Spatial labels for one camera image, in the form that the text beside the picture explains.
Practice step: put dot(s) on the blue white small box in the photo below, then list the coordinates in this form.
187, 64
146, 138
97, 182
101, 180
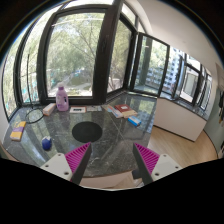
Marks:
134, 120

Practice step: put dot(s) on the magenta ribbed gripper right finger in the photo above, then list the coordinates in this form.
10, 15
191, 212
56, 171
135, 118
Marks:
151, 165

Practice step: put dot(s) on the flat card with dark print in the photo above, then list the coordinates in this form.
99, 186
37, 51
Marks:
75, 109

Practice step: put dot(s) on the light flat booklet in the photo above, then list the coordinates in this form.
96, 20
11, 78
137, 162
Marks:
94, 108

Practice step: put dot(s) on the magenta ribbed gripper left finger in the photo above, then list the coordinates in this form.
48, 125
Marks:
70, 166

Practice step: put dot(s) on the round black mouse pad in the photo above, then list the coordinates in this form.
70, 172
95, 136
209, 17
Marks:
87, 132

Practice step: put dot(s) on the striped book under red book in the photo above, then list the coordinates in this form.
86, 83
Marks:
117, 113

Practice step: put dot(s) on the orange white box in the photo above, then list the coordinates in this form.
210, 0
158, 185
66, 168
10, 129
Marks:
49, 109

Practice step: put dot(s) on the yellow purple book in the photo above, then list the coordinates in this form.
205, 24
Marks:
17, 131

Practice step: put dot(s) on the purple lotion bottle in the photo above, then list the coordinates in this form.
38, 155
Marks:
62, 101

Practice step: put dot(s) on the blue computer mouse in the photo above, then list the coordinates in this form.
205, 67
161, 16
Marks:
46, 143

